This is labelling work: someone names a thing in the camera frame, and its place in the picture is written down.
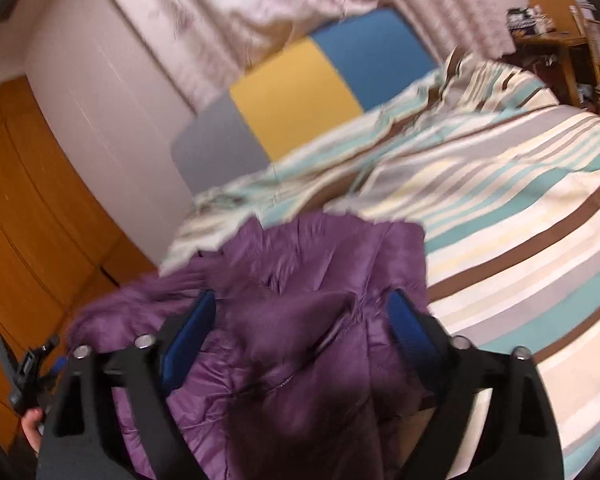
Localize wooden wardrobe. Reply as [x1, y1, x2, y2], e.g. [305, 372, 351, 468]
[0, 75, 157, 461]

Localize wooden desk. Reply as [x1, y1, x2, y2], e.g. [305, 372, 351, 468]
[505, 0, 597, 106]

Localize grey yellow blue headboard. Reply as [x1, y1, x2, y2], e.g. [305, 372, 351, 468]
[170, 7, 438, 195]

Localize ship print curtain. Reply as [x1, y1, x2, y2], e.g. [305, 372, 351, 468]
[350, 0, 516, 63]
[87, 0, 386, 111]

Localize purple down jacket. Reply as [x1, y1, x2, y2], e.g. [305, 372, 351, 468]
[67, 210, 438, 480]

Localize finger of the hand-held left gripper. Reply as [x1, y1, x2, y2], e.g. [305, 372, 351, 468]
[37, 336, 67, 386]

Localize striped bedspread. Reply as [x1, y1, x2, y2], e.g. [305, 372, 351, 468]
[160, 51, 600, 480]

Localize person's left hand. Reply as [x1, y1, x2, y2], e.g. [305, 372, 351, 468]
[21, 409, 47, 455]

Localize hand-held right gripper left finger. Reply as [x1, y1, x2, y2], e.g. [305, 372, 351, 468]
[35, 289, 217, 480]

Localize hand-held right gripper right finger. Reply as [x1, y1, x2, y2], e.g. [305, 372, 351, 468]
[385, 290, 565, 480]

